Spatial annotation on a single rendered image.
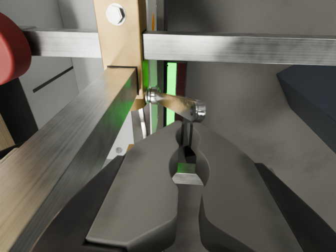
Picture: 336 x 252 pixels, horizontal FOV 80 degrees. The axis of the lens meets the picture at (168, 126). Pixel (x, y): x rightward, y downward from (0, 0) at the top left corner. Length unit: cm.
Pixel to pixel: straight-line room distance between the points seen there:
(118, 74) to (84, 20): 32
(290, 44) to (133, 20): 18
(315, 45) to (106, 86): 24
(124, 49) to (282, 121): 127
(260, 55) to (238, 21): 88
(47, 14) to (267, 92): 111
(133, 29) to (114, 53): 4
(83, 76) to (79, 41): 30
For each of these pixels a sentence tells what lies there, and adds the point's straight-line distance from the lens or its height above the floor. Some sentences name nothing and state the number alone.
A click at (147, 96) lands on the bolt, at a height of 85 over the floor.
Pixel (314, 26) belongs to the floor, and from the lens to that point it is 129.
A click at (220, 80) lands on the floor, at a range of 120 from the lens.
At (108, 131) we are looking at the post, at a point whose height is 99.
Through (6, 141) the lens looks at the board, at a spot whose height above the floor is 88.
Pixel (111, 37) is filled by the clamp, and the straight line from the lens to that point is 26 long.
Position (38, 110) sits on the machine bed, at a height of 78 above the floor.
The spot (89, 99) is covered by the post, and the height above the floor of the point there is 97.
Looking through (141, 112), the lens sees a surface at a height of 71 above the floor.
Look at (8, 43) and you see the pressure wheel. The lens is 28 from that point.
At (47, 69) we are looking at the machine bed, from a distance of 50.
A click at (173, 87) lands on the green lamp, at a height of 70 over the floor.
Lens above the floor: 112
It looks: 58 degrees down
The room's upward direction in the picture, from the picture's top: 173 degrees counter-clockwise
